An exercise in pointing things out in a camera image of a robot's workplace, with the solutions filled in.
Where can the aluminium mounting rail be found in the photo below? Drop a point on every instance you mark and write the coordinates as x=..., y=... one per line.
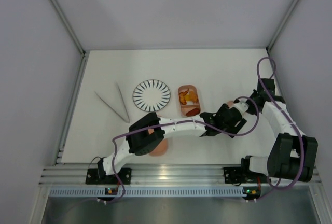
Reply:
x=140, y=175

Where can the pink lunch box lid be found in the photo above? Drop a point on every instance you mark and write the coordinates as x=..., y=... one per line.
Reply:
x=161, y=149

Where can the pink divided lunch box tray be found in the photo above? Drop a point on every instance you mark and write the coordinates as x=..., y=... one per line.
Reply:
x=185, y=108

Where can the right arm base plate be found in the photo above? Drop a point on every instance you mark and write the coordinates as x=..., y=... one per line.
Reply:
x=238, y=175

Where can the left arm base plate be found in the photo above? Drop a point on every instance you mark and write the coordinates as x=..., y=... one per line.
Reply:
x=93, y=177

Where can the orange fried shrimp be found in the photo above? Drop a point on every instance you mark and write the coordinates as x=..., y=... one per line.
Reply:
x=184, y=97

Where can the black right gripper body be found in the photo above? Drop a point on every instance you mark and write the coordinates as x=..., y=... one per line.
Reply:
x=266, y=93

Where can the left aluminium frame post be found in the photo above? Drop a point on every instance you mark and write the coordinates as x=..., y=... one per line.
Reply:
x=65, y=22

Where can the light pink lid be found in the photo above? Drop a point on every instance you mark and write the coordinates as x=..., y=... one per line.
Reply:
x=229, y=103

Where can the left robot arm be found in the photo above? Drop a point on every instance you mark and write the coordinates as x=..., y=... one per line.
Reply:
x=148, y=132

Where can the brown meat slice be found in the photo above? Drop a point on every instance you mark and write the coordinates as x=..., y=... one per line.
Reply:
x=193, y=112

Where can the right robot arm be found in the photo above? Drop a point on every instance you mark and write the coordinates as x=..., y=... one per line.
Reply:
x=293, y=153

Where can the blue striped white plate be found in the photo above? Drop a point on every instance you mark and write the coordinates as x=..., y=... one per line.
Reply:
x=151, y=95

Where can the metal serving tongs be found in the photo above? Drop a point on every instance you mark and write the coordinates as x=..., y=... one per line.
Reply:
x=113, y=99

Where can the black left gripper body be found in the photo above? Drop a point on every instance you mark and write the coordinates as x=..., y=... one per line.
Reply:
x=239, y=124

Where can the fried egg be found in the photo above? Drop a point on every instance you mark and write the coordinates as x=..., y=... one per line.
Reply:
x=191, y=102

